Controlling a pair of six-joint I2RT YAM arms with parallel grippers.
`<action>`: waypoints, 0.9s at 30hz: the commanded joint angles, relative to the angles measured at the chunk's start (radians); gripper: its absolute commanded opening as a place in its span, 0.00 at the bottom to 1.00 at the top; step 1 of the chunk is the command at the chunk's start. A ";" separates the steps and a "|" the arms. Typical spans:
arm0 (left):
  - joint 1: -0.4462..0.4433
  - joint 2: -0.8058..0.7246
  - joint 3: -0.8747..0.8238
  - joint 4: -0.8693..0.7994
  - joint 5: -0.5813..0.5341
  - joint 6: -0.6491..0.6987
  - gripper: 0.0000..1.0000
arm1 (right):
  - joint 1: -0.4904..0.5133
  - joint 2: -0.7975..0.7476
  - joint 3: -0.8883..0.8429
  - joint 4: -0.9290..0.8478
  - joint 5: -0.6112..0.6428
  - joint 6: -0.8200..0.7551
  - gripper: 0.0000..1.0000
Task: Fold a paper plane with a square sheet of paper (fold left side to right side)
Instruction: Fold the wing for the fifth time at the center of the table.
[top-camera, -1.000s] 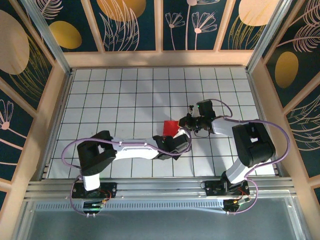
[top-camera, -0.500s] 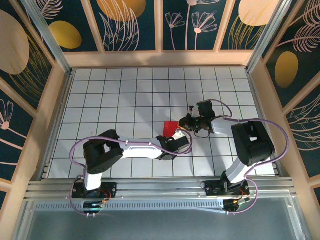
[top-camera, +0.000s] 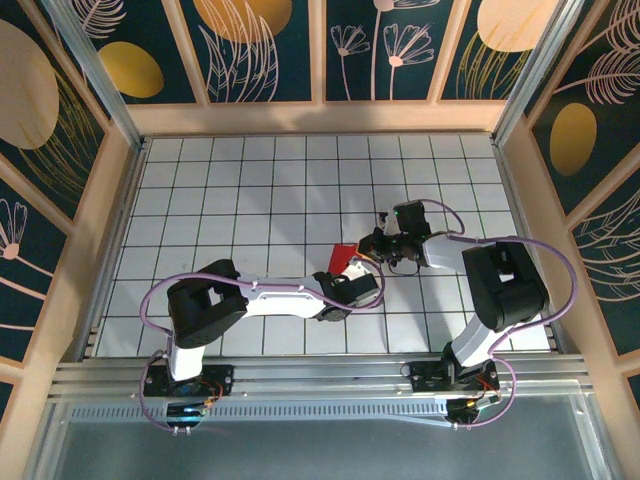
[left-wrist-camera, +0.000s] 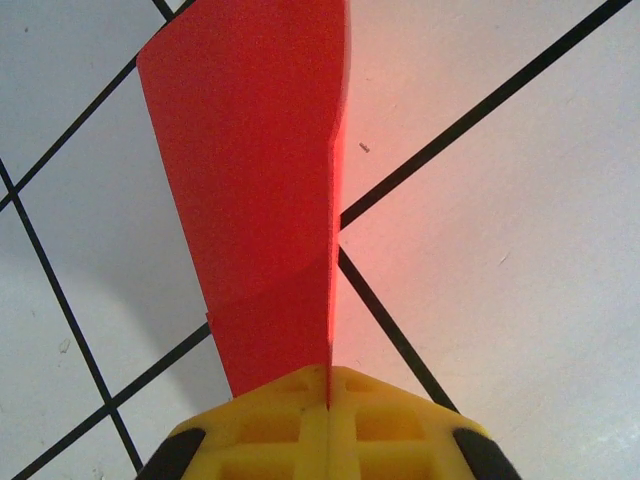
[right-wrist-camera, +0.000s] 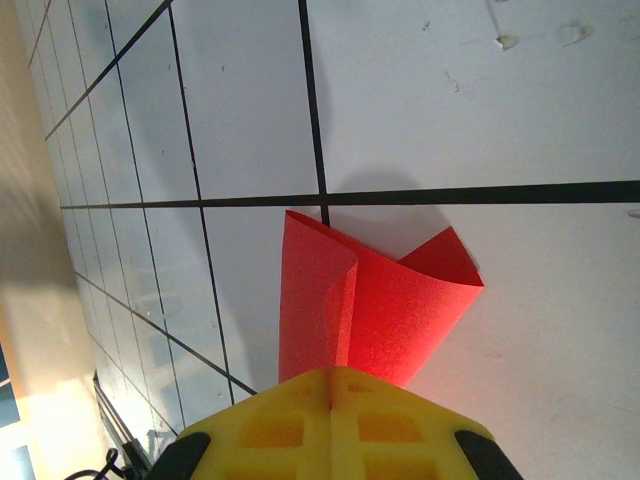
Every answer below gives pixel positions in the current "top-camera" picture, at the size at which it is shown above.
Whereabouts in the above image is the black electronics board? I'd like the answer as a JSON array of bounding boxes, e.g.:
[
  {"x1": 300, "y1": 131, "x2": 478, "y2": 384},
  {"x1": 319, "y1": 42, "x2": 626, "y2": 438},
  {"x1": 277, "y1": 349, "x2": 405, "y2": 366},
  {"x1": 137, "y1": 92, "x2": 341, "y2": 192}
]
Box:
[
  {"x1": 446, "y1": 397, "x2": 504, "y2": 427},
  {"x1": 166, "y1": 399, "x2": 210, "y2": 427}
]

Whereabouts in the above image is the aluminium frame post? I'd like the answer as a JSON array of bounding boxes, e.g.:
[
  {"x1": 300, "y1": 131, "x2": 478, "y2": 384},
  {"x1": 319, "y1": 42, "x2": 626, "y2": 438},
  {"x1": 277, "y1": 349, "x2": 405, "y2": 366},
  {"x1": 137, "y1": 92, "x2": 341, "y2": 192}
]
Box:
[
  {"x1": 492, "y1": 0, "x2": 587, "y2": 146},
  {"x1": 42, "y1": 0, "x2": 147, "y2": 149}
]

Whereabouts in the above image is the aluminium side rail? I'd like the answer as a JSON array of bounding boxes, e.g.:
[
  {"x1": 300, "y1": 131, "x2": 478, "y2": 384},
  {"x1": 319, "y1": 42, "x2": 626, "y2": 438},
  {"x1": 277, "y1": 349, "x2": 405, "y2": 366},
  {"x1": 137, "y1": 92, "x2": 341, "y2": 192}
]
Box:
[
  {"x1": 79, "y1": 139, "x2": 149, "y2": 361},
  {"x1": 492, "y1": 137, "x2": 569, "y2": 354}
]

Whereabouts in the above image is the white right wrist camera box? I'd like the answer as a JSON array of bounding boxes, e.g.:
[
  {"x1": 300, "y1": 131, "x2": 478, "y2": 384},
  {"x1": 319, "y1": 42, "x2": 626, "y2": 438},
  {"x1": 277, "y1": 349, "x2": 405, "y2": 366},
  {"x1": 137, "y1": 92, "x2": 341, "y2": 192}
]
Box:
[{"x1": 376, "y1": 211, "x2": 402, "y2": 235}]

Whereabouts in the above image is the white grid mat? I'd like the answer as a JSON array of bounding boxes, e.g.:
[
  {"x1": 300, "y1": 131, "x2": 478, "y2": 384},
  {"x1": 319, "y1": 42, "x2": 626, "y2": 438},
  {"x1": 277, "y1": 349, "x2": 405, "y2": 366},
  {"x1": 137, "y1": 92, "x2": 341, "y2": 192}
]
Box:
[{"x1": 94, "y1": 134, "x2": 556, "y2": 357}]

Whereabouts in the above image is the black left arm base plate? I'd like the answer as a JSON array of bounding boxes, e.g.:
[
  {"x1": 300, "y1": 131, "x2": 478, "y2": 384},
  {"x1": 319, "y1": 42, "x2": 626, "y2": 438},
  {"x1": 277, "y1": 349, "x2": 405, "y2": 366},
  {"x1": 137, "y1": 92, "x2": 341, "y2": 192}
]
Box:
[{"x1": 143, "y1": 364, "x2": 235, "y2": 399}]

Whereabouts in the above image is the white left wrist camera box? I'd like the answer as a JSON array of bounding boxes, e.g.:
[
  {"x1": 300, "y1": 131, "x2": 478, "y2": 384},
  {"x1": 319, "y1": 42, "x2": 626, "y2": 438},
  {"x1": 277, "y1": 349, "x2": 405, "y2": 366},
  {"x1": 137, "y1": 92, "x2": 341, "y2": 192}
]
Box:
[{"x1": 341, "y1": 258, "x2": 372, "y2": 282}]

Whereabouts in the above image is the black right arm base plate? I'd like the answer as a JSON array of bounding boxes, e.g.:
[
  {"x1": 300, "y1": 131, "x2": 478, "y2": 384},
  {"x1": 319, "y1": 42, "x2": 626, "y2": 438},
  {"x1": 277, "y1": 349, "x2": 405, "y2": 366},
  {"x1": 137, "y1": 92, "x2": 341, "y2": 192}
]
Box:
[{"x1": 408, "y1": 360, "x2": 501, "y2": 394}]

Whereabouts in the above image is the red cloth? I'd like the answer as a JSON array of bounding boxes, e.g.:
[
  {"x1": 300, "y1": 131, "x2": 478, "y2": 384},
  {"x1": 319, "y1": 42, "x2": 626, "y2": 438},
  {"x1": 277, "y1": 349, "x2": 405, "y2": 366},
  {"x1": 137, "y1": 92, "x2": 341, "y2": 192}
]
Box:
[{"x1": 327, "y1": 243, "x2": 366, "y2": 275}]

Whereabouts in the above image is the grey slotted cable duct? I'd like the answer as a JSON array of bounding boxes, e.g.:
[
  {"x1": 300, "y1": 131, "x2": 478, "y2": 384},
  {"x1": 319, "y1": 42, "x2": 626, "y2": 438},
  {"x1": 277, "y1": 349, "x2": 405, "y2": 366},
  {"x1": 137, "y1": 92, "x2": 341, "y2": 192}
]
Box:
[{"x1": 69, "y1": 399, "x2": 451, "y2": 425}]

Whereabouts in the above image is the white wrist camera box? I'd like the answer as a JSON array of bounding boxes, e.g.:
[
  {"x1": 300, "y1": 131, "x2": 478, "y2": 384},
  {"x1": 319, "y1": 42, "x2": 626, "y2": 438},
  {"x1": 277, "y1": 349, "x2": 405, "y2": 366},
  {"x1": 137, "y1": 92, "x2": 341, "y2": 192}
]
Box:
[
  {"x1": 341, "y1": 258, "x2": 372, "y2": 282},
  {"x1": 376, "y1": 211, "x2": 402, "y2": 235}
]

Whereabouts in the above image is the aluminium mounting rail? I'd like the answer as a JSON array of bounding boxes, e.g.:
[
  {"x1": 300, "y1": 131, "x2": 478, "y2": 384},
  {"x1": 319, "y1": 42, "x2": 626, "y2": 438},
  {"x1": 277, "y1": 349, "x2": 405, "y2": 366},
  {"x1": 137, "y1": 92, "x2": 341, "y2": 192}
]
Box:
[{"x1": 49, "y1": 353, "x2": 594, "y2": 401}]

